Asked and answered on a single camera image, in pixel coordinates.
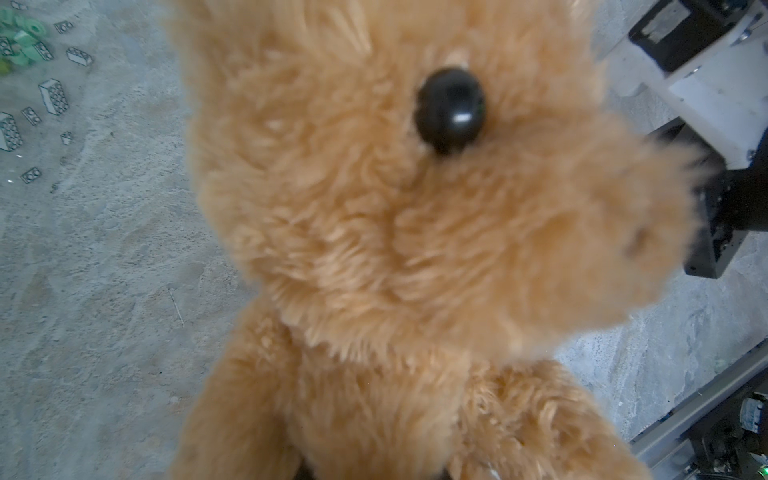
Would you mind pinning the clear bag of green bricks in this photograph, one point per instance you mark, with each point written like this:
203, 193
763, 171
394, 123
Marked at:
48, 59

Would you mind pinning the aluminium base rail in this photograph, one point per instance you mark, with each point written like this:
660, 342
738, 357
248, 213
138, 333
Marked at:
664, 446

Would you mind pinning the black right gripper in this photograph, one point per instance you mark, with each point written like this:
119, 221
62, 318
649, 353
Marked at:
731, 204

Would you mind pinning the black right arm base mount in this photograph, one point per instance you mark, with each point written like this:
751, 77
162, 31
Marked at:
729, 441

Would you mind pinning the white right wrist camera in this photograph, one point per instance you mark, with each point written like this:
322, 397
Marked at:
707, 60

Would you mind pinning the tan plush teddy bear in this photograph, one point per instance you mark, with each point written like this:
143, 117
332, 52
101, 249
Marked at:
431, 197

